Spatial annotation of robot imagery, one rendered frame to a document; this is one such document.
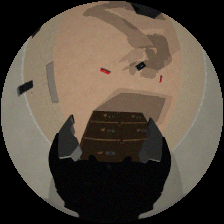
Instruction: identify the dark brown wooden drawer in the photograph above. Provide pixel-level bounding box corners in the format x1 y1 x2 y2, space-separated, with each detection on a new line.
123 141 144 162
80 140 121 162
90 111 118 123
121 124 148 141
119 112 146 123
84 123 120 141

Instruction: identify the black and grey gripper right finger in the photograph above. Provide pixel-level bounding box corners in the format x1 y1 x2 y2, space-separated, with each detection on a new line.
138 118 171 193

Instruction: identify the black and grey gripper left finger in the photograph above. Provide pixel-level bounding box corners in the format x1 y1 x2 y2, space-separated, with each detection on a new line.
48 115 82 190

